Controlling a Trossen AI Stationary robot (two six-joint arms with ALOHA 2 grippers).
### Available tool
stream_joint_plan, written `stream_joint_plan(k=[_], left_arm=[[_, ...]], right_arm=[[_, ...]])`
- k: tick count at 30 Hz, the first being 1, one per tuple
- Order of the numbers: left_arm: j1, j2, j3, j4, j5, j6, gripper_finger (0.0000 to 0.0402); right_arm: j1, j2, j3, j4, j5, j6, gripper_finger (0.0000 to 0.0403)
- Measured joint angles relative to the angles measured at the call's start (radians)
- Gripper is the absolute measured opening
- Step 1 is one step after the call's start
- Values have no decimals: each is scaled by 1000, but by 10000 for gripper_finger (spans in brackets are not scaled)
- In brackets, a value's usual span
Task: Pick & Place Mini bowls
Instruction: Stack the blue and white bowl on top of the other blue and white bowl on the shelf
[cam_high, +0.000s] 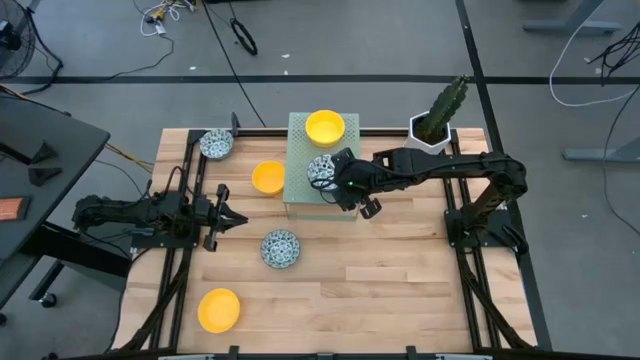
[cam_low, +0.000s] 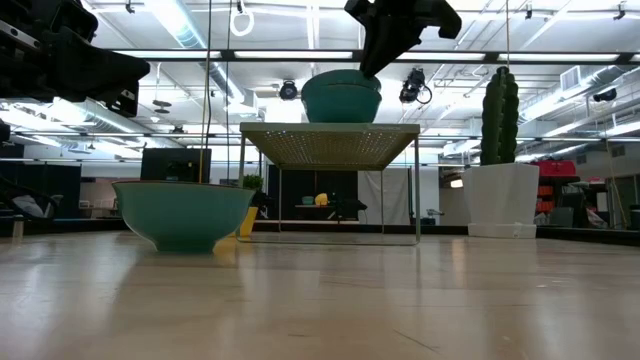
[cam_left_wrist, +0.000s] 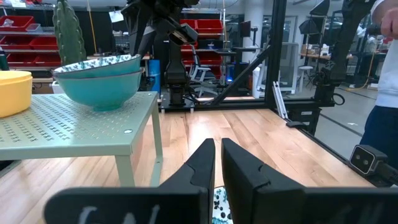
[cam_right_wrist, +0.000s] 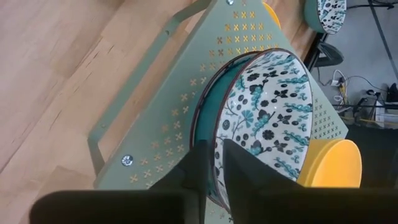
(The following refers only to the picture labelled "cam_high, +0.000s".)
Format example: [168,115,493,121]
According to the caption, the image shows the yellow floor cable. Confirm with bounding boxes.
[0,83,155,174]

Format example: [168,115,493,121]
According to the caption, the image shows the blue-white patterned teal bowl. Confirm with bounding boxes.
[259,229,302,270]
[198,128,235,162]
[305,153,338,193]

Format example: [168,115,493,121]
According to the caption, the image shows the green cactus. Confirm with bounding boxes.
[417,74,471,144]

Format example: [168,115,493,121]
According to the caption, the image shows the white hexagonal plant pot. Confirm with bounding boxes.
[402,110,454,166]

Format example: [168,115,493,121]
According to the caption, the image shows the yellow plastic mini bowl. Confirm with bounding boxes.
[251,159,287,196]
[196,287,242,335]
[305,109,347,149]

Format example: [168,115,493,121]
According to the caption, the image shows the long black floor cable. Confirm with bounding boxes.
[201,0,268,128]

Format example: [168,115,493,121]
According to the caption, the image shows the thin black floor cable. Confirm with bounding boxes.
[601,84,640,237]

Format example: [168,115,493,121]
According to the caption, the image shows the white power strip cables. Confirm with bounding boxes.
[138,0,197,37]

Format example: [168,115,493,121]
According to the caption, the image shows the black aluminium table frame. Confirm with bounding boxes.
[49,127,640,360]

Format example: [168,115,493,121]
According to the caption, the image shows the black floor fan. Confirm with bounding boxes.
[0,0,37,80]

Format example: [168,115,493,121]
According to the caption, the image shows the white floor cable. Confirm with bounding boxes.
[548,0,640,109]

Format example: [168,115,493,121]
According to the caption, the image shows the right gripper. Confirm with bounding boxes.
[329,148,389,220]

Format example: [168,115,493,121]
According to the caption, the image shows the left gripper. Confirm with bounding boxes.
[195,183,249,252]

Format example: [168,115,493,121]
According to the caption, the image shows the grey desk foot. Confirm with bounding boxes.
[562,135,640,164]
[522,0,624,36]

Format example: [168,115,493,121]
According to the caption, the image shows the black triangular bracket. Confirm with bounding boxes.
[30,141,60,165]

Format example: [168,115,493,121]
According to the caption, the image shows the black cable bundle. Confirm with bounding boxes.
[587,22,640,81]

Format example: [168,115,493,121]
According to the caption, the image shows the pale green perforated metal shelf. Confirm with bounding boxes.
[282,111,363,222]

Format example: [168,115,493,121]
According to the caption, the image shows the black coiled cable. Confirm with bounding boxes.
[229,18,260,57]

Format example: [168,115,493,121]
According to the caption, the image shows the black desk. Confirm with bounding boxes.
[0,97,132,311]

